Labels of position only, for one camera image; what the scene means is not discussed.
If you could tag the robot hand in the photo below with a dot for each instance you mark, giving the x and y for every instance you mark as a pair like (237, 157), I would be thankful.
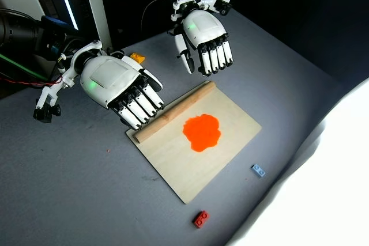
(204, 27)
(106, 79)

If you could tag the wooden rolling pin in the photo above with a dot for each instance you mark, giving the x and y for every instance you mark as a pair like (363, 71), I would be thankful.
(184, 105)

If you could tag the yellow toy brick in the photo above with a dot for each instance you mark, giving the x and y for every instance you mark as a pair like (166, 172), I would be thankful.
(137, 57)

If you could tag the white robot body column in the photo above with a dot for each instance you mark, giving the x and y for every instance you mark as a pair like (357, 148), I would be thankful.
(95, 7)

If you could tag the orange flattened dough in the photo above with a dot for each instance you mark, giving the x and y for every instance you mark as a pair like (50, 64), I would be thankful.
(201, 132)

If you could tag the wooden board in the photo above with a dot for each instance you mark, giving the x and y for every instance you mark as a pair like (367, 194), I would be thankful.
(201, 171)

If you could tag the blue toy brick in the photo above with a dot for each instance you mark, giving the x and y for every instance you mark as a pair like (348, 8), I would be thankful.
(258, 170)

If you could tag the red toy brick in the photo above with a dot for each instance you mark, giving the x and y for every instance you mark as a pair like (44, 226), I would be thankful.
(201, 219)

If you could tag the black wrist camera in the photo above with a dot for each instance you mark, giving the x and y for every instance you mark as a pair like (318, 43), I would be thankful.
(46, 113)
(223, 7)

